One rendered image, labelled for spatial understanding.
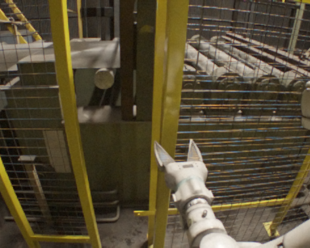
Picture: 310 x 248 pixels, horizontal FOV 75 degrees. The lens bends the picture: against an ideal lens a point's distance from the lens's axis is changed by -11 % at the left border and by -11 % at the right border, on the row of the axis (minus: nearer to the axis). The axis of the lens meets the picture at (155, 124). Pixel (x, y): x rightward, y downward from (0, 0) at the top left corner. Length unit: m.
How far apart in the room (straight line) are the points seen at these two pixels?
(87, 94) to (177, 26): 3.38
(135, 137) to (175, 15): 1.31
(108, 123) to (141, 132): 0.27
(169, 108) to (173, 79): 0.09
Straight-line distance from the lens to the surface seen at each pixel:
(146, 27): 1.50
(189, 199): 0.48
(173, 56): 0.63
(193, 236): 0.43
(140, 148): 1.85
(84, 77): 3.82
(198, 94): 1.76
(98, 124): 1.75
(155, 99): 1.12
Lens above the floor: 1.71
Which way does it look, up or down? 29 degrees down
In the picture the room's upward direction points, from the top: 3 degrees clockwise
